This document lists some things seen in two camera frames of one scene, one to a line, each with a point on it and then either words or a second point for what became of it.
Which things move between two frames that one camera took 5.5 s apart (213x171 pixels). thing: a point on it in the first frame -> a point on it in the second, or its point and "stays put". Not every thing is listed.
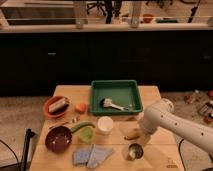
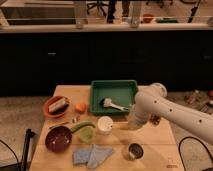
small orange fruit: x=80 y=107 stays put
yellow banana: x=130 y=133 -> x=122 y=126
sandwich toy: x=58 y=106 stays put
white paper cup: x=105 y=125 stays put
